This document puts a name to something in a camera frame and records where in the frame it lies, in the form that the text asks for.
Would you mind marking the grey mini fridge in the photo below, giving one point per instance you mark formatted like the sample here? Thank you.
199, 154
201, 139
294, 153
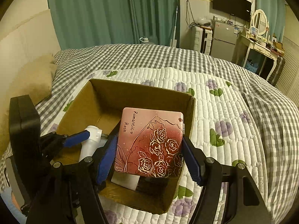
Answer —
224, 41

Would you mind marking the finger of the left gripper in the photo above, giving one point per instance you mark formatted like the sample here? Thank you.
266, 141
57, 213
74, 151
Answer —
53, 139

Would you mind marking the grey checked blanket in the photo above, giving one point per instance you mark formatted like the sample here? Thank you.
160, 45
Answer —
274, 114

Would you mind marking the green curtain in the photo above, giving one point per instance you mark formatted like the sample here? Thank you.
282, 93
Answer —
85, 23

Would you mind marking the white plastic bottle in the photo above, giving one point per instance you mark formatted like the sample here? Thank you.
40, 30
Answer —
90, 145

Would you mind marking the black wall television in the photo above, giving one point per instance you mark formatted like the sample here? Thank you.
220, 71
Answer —
236, 8

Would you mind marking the green curtain right window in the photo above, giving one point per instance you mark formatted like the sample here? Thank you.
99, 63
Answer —
275, 11

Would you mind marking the beige pillow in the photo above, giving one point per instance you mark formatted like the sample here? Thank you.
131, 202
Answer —
34, 79

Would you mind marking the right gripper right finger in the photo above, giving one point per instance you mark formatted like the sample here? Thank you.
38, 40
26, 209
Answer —
243, 203

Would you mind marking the white dressing table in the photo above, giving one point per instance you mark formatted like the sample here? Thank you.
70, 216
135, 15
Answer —
244, 46

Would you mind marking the oval white mirror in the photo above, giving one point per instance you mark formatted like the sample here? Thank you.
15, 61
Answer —
259, 21

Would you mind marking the brown cardboard box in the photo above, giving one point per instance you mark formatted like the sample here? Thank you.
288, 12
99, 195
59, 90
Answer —
101, 102

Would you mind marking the black cylindrical tube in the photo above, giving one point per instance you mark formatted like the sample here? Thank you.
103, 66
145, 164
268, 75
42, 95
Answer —
113, 133

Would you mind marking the red rose tin case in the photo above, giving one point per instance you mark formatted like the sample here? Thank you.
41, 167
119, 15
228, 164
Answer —
149, 143

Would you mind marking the white sliding wardrobe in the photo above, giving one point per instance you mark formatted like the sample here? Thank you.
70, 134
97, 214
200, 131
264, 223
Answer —
288, 80

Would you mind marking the floral quilted bedspread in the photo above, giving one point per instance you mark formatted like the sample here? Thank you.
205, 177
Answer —
223, 128

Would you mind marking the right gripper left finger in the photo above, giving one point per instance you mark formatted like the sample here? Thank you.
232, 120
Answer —
62, 189

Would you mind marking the white suitcase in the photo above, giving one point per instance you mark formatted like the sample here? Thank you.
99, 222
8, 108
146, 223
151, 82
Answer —
201, 39

